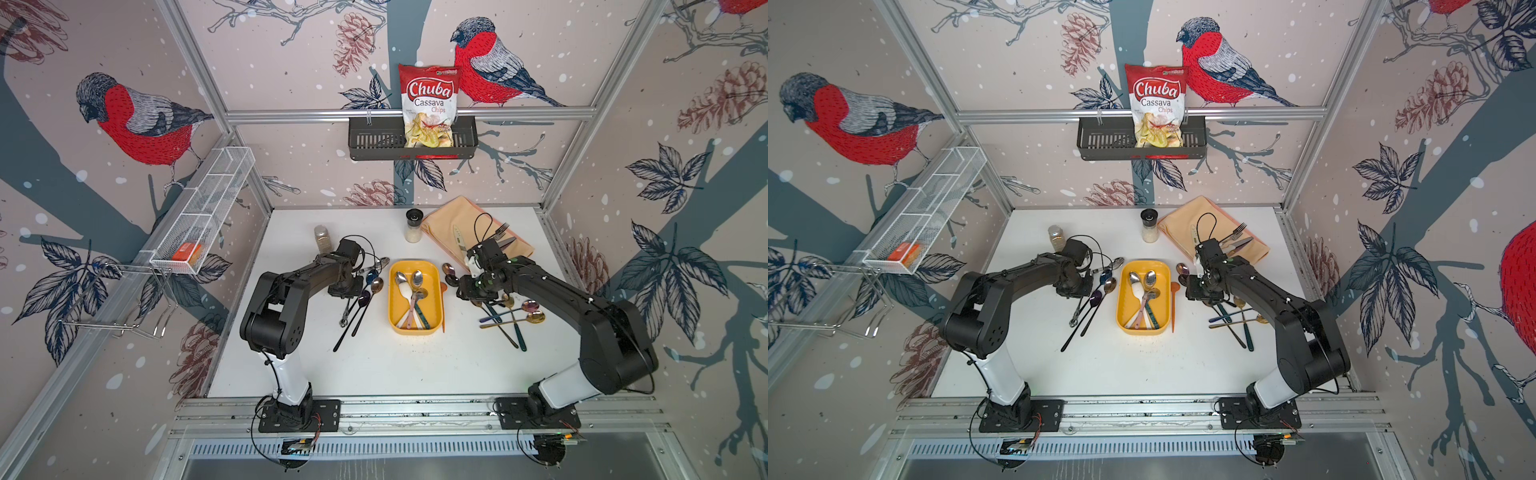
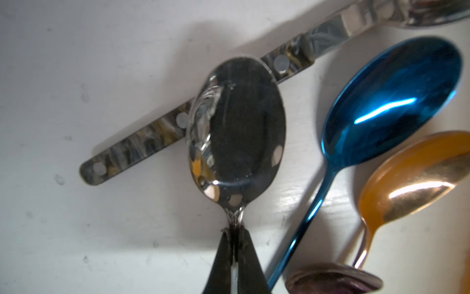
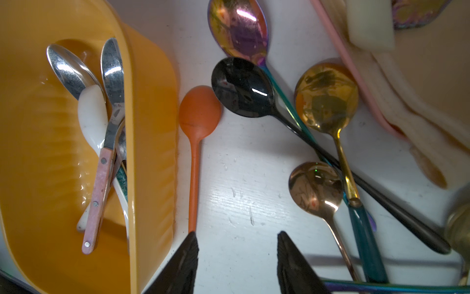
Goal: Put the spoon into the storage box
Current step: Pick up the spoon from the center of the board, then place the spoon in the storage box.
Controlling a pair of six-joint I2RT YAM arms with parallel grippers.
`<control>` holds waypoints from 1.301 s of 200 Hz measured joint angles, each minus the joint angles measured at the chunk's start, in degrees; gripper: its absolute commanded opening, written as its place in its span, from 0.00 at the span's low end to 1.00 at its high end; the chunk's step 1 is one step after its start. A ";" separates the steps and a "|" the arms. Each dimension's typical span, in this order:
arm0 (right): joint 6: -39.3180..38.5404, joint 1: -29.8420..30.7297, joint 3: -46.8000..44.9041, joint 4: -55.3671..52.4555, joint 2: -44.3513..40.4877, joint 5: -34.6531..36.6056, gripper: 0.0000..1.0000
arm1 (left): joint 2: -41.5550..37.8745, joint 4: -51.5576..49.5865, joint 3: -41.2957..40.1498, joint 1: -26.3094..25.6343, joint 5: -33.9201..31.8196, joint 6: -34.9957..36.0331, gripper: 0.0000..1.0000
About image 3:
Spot iridescent rainbow spoon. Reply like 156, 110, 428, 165
207, 0, 378, 232

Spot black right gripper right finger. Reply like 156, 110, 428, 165
277, 231, 330, 294

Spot gold spoon long handle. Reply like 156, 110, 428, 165
444, 203, 470, 285

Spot orange plastic spoon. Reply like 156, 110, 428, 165
179, 85, 222, 232

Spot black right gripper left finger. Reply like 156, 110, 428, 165
144, 232, 199, 294

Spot steel spoon green handle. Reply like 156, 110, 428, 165
46, 43, 129, 203

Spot pink handled steel spoon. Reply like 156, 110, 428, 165
81, 37, 126, 255

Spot white ceramic spoon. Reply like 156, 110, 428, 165
78, 85, 129, 227

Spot yellow plastic storage box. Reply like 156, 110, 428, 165
1, 1, 178, 294

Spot gold spoon teal handle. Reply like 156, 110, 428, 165
294, 62, 389, 284

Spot black metal spoon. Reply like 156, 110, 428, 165
211, 57, 450, 254

